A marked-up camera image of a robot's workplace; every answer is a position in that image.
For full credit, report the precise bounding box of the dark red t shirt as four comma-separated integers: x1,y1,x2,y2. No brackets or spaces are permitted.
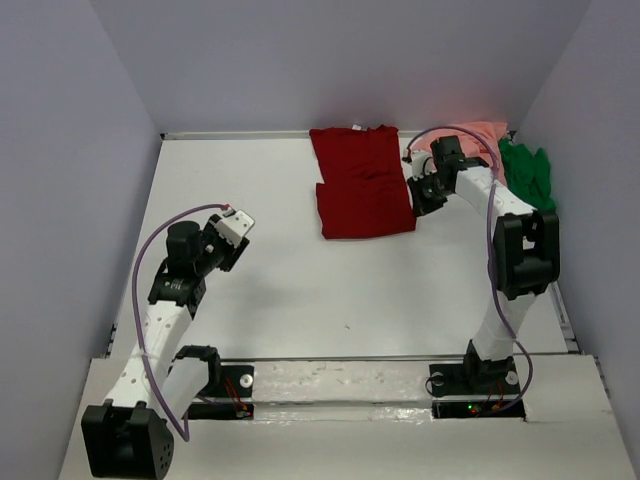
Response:
309,125,416,240

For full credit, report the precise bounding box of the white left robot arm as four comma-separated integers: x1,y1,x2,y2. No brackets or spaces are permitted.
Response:
81,210,255,479

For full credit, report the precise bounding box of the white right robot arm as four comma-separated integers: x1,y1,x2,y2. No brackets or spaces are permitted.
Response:
402,135,560,392

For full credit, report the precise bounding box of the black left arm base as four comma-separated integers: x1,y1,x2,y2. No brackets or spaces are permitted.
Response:
188,363,255,421

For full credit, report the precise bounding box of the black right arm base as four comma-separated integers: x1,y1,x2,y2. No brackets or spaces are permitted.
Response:
425,362,526,420

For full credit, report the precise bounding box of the pink crumpled t shirt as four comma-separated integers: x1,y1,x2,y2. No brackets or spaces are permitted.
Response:
410,121,508,185

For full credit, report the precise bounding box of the green crumpled t shirt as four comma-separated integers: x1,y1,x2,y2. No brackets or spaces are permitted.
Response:
498,138,556,212

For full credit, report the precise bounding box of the white front cover board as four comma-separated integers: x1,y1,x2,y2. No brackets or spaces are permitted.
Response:
56,355,629,480

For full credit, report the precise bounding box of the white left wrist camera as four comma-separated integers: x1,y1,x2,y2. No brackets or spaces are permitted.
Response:
214,210,255,248

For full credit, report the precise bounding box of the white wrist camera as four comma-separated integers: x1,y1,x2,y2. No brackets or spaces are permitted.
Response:
214,210,255,248
402,150,436,180

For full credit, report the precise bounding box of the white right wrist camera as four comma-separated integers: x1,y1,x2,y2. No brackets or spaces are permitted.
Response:
402,150,436,180

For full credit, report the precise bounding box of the aluminium front rail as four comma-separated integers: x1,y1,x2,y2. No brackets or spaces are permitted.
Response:
222,354,464,363

